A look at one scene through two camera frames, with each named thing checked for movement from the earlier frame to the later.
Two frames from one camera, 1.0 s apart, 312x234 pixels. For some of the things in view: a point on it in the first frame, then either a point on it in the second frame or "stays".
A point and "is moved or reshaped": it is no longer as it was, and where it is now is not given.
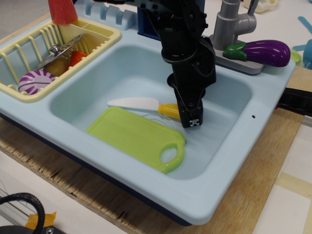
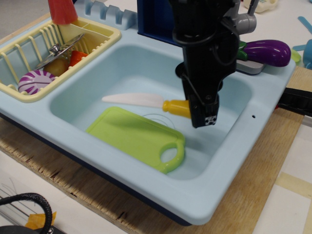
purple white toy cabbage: x=32 y=81 stays
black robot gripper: x=181 y=24 → x=210 y=48
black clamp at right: x=298 y=101 stays
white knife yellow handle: x=171 y=110 is moved or reshaped
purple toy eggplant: x=269 y=53 stays
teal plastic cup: x=307 y=57 stays
